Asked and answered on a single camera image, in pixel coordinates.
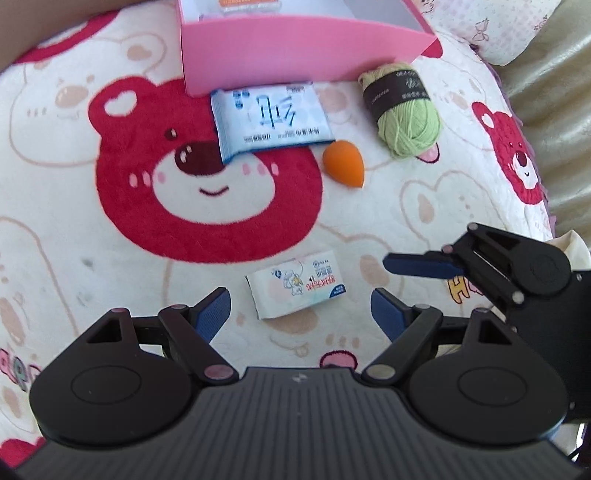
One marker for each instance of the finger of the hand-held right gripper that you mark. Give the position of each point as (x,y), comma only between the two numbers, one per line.
(415,265)

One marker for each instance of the pink cardboard box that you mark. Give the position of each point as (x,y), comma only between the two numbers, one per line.
(286,55)

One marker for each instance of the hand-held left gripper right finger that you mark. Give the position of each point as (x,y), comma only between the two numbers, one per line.
(388,314)

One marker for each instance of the green yarn ball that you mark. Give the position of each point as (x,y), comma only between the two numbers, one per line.
(406,124)

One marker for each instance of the pink checked pillow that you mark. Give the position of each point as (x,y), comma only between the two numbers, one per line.
(489,27)

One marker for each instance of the white tissue pack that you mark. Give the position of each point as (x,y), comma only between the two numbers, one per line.
(295,286)

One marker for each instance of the bear printed blanket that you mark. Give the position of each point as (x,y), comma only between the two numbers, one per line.
(69,230)

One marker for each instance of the clear plastic floss pick box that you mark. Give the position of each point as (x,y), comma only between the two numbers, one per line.
(249,3)

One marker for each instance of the brown headboard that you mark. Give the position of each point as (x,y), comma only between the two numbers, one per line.
(46,23)

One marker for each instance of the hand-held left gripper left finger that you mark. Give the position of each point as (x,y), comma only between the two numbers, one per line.
(212,314)

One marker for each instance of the orange makeup sponge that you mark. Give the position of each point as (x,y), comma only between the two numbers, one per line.
(341,159)

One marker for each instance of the cream cloth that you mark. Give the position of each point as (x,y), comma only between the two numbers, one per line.
(575,247)

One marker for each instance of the beige leather bed frame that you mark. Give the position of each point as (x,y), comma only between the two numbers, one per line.
(563,115)

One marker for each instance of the blue wet wipes pack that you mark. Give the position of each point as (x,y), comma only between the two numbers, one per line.
(272,120)

